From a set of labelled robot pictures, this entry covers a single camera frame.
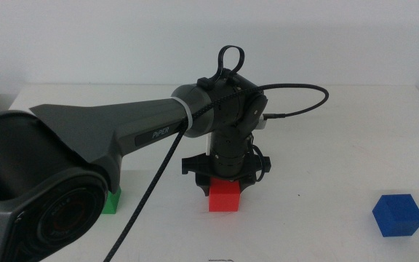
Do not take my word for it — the red cube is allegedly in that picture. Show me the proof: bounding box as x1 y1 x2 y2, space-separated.
208 177 241 213

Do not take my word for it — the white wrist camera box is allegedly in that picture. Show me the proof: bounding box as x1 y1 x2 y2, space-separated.
255 113 269 130

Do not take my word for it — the green cube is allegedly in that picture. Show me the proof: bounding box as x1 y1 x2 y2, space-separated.
100 185 122 215

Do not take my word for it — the blue cube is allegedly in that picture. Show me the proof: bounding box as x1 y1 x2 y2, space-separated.
372 194 419 238

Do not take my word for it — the thin black cable loop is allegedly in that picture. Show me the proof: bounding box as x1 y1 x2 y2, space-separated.
209 45 246 83

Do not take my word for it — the white zip tie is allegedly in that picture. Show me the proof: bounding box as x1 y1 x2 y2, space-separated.
171 96 194 132

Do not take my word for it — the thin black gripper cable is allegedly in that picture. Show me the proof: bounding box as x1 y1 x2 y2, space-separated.
247 134 271 183

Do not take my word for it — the black braided cable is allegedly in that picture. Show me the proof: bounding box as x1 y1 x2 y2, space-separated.
103 83 330 262

